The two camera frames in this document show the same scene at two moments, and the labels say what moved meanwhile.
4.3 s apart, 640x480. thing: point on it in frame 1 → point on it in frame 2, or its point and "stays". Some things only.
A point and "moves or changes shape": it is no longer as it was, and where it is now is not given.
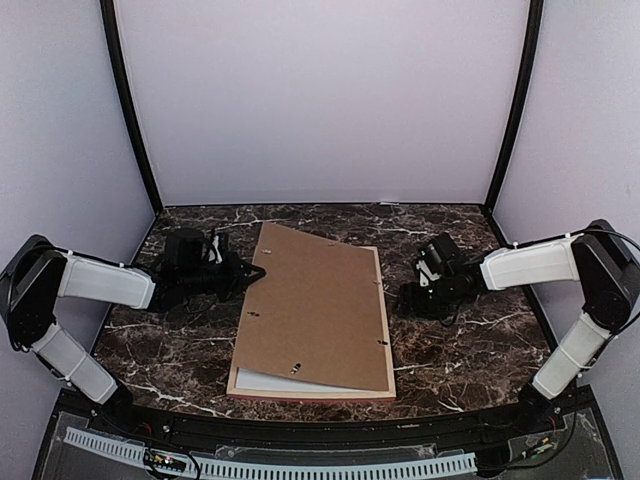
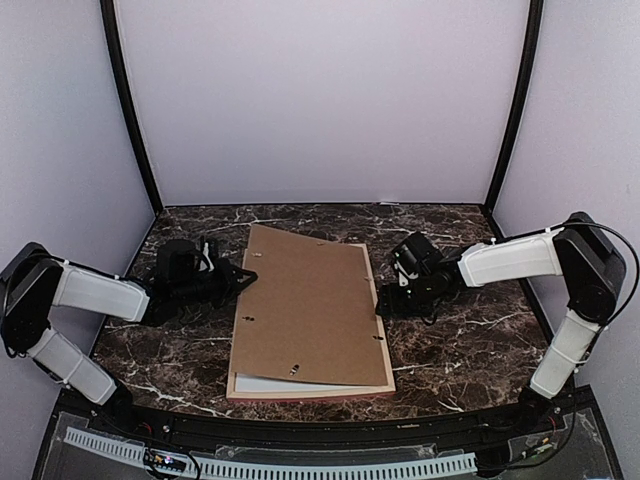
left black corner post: x=110 y=23 stays
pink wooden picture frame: x=265 y=394 moves or changes shape
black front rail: x=544 y=418 stays
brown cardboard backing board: x=315 y=312 stays
